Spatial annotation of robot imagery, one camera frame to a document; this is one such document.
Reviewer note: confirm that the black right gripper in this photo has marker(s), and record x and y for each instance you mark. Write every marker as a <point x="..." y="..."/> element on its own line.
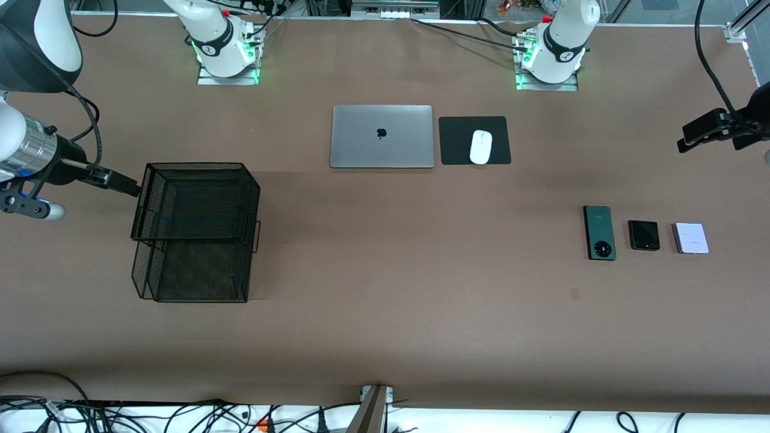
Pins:
<point x="62" y="163"/>

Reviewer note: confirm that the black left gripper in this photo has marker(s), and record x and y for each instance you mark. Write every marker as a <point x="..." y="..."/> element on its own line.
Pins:
<point x="759" y="108"/>

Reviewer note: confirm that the pale lilac flip phone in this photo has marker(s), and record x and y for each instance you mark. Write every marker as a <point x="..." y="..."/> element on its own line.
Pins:
<point x="692" y="237"/>

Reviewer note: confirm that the black flip phone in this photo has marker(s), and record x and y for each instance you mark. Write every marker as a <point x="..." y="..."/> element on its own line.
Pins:
<point x="643" y="236"/>

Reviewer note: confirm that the dark green smartphone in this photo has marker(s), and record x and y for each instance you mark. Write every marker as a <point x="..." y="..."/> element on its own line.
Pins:
<point x="598" y="228"/>

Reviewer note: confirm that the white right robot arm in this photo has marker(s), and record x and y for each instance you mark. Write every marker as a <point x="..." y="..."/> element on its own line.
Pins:
<point x="54" y="33"/>

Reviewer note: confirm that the black mesh two-tier tray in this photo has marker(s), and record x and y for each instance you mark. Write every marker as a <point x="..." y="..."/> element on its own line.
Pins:
<point x="198" y="204"/>

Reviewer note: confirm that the white computer mouse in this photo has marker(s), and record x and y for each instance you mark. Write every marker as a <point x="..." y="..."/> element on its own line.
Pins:
<point x="481" y="147"/>

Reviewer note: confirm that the small orange object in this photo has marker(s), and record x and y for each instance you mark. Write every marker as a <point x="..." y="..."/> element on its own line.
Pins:
<point x="504" y="7"/>

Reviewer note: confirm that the silver closed laptop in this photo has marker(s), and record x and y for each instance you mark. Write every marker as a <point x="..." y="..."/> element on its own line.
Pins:
<point x="361" y="144"/>

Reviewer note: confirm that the black mouse pad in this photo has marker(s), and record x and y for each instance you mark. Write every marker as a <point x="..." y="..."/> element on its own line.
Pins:
<point x="457" y="144"/>

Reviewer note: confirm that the grey power strip white plugs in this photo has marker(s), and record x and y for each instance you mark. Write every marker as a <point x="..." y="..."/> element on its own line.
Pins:
<point x="394" y="12"/>

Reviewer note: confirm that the aluminium frame rail bracket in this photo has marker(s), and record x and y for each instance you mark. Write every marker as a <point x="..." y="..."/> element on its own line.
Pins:
<point x="735" y="31"/>

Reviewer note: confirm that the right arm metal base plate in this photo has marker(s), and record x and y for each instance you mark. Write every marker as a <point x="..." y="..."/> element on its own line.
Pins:
<point x="210" y="80"/>

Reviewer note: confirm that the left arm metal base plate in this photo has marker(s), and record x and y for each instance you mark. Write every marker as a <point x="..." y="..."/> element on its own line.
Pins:
<point x="541" y="88"/>

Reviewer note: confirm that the grey aluminium camera post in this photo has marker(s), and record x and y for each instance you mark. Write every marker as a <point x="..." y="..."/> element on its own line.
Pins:
<point x="370" y="415"/>

